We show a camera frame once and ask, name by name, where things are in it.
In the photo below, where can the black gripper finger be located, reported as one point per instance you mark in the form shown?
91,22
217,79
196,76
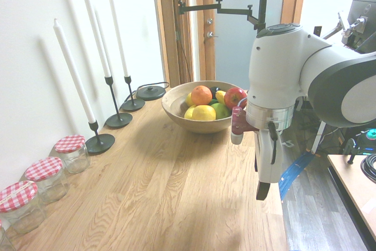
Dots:
262,190

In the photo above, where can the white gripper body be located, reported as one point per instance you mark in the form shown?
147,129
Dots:
268,157

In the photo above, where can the red apple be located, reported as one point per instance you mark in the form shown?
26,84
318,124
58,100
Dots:
233,98

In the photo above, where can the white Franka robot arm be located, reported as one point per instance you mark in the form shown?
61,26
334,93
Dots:
276,66

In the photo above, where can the green apple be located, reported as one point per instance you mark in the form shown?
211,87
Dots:
221,111

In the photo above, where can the yellow apple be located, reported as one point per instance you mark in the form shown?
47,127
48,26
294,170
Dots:
204,113

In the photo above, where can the blue tape strip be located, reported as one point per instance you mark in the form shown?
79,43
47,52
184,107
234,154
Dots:
293,171

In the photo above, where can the wooden fruit bowl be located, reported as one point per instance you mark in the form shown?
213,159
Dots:
199,126

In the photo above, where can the small green fruit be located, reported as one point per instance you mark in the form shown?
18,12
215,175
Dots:
213,102

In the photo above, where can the black table clamp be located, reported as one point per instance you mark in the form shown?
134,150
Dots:
351,148

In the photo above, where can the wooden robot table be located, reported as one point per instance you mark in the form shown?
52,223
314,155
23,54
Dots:
352,192

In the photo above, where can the yellow lemon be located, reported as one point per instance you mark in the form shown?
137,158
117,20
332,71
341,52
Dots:
190,99
188,113

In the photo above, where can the orange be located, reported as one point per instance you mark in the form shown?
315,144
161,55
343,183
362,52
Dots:
201,95

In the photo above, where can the teal round object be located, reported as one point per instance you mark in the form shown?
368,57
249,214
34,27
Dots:
371,134

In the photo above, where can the frosted glass door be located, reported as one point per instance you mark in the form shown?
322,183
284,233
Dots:
232,57

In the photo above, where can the black round base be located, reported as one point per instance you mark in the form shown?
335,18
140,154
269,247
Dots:
151,93

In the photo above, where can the black candle holder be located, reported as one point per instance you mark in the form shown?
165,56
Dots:
100,144
133,105
119,121

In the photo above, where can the silver door lock knob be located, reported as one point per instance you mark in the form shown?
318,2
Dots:
209,21

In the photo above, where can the black computer monitor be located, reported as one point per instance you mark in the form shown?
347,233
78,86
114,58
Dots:
367,10

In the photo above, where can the glass jar red checked lid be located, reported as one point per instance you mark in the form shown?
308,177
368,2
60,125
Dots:
17,195
44,168
4,239
72,145

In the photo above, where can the tallest white taper candle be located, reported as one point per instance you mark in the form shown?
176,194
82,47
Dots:
95,27

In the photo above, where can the wrist camera on red mount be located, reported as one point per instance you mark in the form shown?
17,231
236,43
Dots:
238,121

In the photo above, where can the wooden door frame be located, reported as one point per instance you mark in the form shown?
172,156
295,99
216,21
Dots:
164,27

